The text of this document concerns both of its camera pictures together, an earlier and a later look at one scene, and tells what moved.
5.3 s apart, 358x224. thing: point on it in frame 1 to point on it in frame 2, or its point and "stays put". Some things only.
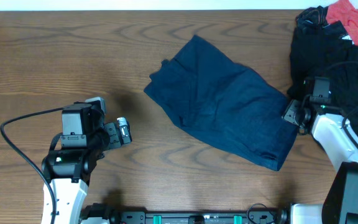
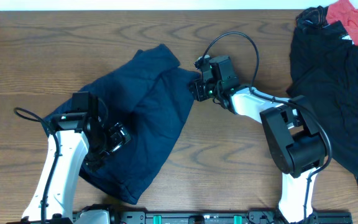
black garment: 319,48 stays put
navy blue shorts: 231,106 to 151,94
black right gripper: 291,110 to 198,90
